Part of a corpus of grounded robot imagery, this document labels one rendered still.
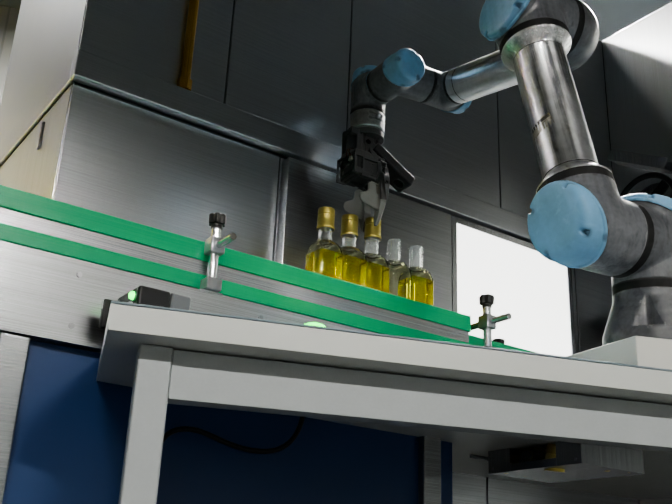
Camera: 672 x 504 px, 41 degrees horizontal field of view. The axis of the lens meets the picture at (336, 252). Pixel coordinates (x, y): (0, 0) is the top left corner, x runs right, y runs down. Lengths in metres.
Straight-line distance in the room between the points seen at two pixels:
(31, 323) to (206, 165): 0.68
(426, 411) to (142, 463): 0.36
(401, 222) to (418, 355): 0.97
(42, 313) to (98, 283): 0.09
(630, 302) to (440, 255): 0.81
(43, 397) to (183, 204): 0.63
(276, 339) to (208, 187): 0.80
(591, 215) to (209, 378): 0.57
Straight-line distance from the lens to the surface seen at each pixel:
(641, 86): 2.85
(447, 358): 1.13
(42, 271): 1.29
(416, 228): 2.08
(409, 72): 1.83
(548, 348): 2.31
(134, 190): 1.74
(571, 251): 1.29
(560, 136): 1.39
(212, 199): 1.81
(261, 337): 1.06
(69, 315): 1.29
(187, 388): 1.08
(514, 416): 1.20
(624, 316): 1.37
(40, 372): 1.28
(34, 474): 1.27
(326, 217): 1.74
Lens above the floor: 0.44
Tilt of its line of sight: 21 degrees up
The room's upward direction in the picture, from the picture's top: 2 degrees clockwise
